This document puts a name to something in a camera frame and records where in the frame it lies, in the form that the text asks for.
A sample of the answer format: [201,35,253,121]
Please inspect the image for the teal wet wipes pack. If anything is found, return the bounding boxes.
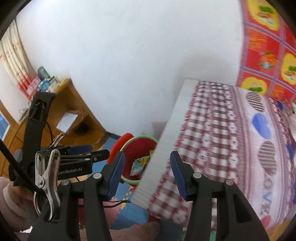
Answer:
[130,156,150,177]

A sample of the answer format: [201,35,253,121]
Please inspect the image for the red green trash bin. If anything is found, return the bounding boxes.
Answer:
[120,135,158,187]

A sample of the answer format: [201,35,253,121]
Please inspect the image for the person's left hand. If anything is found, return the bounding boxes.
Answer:
[8,182,33,203]

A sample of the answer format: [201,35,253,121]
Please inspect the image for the silver spring clamp left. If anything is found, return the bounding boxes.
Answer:
[49,133,64,148]

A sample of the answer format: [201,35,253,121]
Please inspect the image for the silver spring clamp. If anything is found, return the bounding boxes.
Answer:
[49,133,64,148]
[33,149,61,221]

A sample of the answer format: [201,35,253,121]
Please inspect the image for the silver spring clamp right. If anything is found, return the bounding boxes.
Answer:
[33,149,61,221]

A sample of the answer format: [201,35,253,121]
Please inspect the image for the white paper in shelf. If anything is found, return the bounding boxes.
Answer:
[56,112,79,133]

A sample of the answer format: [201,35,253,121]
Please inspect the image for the wooden desk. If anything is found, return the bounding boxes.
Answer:
[1,78,109,178]

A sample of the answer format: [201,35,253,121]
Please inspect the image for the red bin lid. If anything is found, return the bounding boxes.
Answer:
[106,133,133,164]

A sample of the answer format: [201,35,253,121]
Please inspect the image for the items on desk top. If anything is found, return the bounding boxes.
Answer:
[26,66,61,96]

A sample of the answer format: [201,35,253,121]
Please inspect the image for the patchwork heart bed sheet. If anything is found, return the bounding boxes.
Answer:
[146,80,296,230]

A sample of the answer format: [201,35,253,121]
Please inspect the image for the cream red curtain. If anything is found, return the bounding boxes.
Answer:
[1,20,32,100]

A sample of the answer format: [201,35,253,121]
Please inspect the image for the red floral headboard cloth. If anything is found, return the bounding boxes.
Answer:
[236,0,295,103]

